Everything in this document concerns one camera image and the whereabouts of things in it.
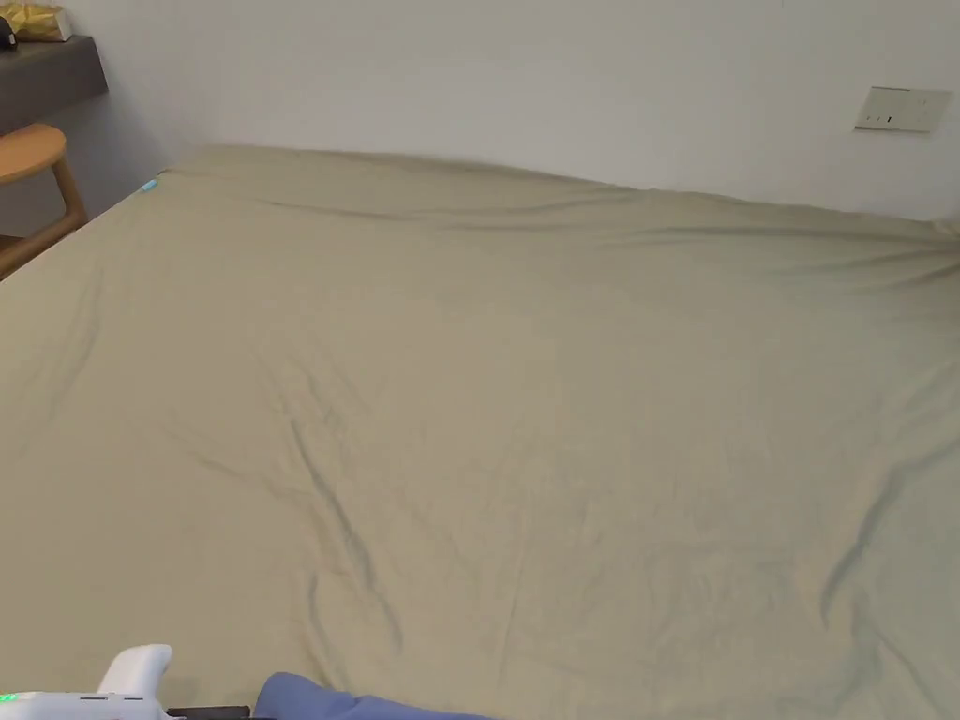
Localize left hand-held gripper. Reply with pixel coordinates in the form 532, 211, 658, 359
0, 643, 252, 720

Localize blue garment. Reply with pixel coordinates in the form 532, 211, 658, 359
253, 671, 496, 720

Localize bed with beige sheet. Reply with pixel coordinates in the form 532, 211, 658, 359
0, 143, 960, 720

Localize round wooden stool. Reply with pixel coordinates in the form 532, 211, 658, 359
0, 123, 90, 280

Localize dark wall shelf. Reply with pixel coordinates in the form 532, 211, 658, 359
0, 0, 111, 138

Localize white wall socket panel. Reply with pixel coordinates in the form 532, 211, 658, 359
853, 85, 953, 135

